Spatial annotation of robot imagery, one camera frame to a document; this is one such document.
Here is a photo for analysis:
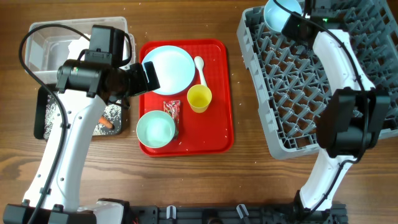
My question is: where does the clear plastic bin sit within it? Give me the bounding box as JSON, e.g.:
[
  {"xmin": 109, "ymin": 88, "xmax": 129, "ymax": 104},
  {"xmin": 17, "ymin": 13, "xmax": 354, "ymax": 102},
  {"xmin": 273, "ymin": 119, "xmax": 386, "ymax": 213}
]
[{"xmin": 25, "ymin": 17, "xmax": 128, "ymax": 84}]

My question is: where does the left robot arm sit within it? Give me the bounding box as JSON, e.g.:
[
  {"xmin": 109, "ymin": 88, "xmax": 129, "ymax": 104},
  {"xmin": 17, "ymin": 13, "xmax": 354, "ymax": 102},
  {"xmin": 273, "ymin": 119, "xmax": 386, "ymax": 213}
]
[{"xmin": 3, "ymin": 25, "xmax": 160, "ymax": 223}]

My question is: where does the grey dishwasher rack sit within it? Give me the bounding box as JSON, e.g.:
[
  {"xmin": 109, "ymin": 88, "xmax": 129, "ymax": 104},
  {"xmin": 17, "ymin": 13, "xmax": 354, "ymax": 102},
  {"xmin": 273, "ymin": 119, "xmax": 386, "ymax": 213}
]
[{"xmin": 237, "ymin": 0, "xmax": 397, "ymax": 159}]

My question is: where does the orange carrot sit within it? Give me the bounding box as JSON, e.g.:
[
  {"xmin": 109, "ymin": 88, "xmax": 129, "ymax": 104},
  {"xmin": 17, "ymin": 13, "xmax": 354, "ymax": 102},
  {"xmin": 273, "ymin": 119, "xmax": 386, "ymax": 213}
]
[{"xmin": 98, "ymin": 116, "xmax": 114, "ymax": 129}]

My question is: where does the red plastic tray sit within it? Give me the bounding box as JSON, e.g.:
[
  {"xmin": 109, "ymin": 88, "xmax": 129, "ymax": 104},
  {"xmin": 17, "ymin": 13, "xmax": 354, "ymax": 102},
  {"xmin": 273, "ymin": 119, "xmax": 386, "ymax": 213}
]
[{"xmin": 139, "ymin": 39, "xmax": 234, "ymax": 157}]

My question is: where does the white plastic spoon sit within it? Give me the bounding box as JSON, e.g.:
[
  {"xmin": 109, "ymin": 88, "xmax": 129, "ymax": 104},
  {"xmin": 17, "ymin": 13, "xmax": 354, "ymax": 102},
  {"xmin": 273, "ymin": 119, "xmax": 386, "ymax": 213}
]
[{"xmin": 194, "ymin": 56, "xmax": 207, "ymax": 86}]

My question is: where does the light blue plate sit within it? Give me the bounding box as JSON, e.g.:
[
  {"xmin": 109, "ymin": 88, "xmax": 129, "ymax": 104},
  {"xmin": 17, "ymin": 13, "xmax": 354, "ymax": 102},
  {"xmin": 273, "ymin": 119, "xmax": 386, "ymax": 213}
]
[{"xmin": 142, "ymin": 45, "xmax": 195, "ymax": 95}]

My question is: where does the black waste tray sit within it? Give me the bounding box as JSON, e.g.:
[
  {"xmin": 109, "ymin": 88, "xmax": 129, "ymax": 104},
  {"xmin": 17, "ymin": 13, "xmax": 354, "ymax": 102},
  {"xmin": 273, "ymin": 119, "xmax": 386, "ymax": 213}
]
[{"xmin": 34, "ymin": 87, "xmax": 127, "ymax": 139}]

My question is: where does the yellow plastic cup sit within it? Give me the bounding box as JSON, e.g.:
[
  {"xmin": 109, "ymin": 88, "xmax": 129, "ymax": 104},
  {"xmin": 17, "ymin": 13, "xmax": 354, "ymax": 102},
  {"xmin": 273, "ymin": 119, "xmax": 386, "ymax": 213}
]
[{"xmin": 187, "ymin": 85, "xmax": 212, "ymax": 113}]

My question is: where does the green bowl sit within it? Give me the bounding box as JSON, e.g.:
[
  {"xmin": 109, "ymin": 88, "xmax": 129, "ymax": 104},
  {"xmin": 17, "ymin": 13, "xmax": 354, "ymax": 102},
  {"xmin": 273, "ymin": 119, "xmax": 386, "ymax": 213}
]
[{"xmin": 136, "ymin": 110, "xmax": 176, "ymax": 149}]

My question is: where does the light blue bowl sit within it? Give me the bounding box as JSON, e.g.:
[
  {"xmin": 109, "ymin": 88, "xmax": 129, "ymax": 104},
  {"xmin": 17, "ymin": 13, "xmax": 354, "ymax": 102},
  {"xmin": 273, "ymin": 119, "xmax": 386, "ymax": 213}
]
[{"xmin": 263, "ymin": 0, "xmax": 302, "ymax": 33}]

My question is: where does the white napkin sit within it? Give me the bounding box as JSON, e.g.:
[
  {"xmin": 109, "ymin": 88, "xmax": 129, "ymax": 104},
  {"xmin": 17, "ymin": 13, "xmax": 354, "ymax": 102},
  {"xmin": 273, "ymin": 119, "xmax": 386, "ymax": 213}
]
[{"xmin": 67, "ymin": 37, "xmax": 90, "ymax": 59}]

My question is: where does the white rice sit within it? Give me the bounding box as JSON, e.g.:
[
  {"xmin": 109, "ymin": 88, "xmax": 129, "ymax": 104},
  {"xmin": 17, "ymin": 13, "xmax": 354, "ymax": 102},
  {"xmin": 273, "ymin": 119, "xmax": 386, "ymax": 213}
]
[{"xmin": 41, "ymin": 95, "xmax": 123, "ymax": 141}]

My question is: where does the red snack wrapper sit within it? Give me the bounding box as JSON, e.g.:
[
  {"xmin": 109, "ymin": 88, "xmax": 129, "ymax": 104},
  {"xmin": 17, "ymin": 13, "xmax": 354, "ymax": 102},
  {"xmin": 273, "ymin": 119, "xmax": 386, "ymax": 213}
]
[{"xmin": 164, "ymin": 100, "xmax": 181, "ymax": 139}]

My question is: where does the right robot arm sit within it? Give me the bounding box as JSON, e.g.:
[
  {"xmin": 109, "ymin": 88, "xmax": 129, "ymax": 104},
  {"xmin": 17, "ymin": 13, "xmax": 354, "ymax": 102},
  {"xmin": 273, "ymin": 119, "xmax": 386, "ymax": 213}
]
[{"xmin": 276, "ymin": 2, "xmax": 390, "ymax": 221}]

